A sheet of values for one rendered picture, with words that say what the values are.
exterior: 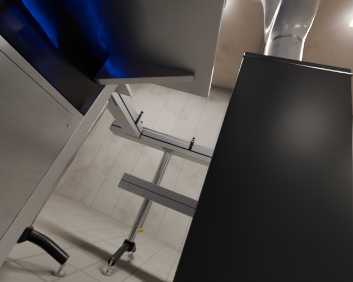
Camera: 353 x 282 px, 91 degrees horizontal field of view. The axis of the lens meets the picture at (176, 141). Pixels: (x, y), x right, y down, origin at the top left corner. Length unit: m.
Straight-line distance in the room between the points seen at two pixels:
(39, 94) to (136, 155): 2.74
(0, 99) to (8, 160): 0.16
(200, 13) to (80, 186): 3.29
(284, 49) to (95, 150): 3.35
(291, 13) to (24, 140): 0.92
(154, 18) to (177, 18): 0.07
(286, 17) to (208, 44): 0.34
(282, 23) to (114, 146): 3.13
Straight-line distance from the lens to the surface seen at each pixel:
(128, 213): 3.08
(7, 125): 0.58
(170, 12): 0.56
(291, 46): 0.72
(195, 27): 0.55
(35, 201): 0.74
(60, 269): 1.09
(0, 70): 0.55
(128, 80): 0.68
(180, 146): 1.39
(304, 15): 0.83
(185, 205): 1.31
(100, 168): 3.44
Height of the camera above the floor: 0.41
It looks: 21 degrees up
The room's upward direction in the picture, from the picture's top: 22 degrees clockwise
